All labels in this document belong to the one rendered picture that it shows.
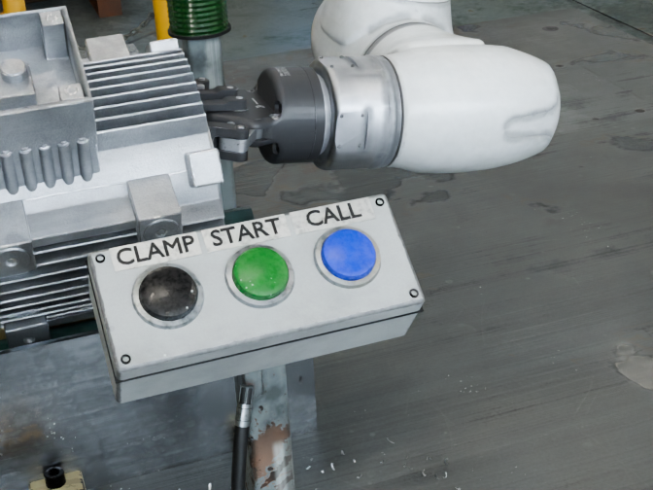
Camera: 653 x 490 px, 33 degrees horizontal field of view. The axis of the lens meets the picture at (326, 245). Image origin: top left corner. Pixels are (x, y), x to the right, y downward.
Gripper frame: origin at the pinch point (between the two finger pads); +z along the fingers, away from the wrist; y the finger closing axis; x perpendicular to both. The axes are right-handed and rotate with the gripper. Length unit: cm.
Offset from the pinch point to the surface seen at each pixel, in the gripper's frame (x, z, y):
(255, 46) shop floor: 91, -122, -343
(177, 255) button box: -1.7, -3.5, 26.3
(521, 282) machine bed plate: 21, -46, -7
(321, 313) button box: 0.5, -10.4, 30.2
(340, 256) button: -2.0, -11.9, 28.5
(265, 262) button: -1.7, -7.9, 28.1
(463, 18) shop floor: 79, -211, -337
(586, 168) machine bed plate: 18, -66, -28
